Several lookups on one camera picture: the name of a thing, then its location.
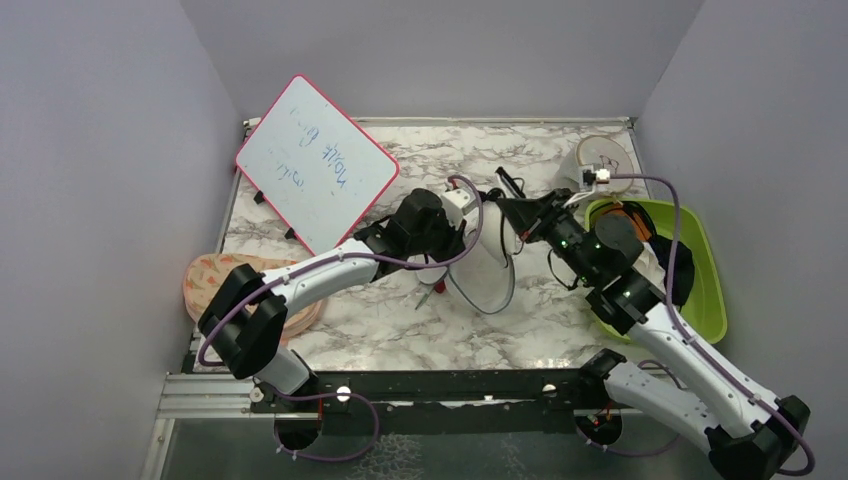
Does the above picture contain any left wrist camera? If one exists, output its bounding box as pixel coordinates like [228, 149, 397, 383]
[439, 188, 478, 219]

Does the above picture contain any pink framed whiteboard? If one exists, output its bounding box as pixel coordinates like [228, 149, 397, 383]
[235, 75, 400, 254]

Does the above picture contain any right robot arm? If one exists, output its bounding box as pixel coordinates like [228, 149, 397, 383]
[496, 192, 810, 479]

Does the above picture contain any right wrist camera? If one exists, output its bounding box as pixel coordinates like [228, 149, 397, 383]
[577, 164, 612, 199]

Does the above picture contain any thin grey pen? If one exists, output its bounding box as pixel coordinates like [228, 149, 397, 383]
[415, 290, 432, 310]

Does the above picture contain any floral ironing pad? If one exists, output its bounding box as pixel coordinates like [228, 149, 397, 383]
[183, 253, 327, 346]

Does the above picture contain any embroidery hoop with cloth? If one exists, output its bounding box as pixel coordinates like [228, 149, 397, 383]
[552, 135, 635, 192]

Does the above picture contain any white mesh laundry bag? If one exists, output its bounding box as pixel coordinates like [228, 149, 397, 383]
[416, 207, 517, 315]

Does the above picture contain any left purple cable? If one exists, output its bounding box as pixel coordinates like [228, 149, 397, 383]
[195, 174, 486, 369]

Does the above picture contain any orange cloth in basin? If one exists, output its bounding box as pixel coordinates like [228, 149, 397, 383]
[590, 202, 657, 242]

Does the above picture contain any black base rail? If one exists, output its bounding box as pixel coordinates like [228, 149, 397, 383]
[249, 368, 623, 444]

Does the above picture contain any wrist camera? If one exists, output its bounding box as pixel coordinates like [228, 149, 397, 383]
[439, 188, 478, 219]
[577, 164, 612, 199]

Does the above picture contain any green plastic basin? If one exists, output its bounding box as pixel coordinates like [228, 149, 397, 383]
[585, 198, 727, 344]

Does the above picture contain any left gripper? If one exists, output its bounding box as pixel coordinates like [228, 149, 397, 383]
[407, 207, 465, 267]

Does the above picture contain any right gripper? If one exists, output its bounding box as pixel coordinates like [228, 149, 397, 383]
[498, 188, 598, 285]

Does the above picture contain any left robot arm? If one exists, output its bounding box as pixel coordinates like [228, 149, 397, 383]
[197, 187, 482, 411]

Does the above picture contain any black cloth in basin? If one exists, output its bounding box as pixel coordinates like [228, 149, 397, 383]
[648, 235, 696, 307]

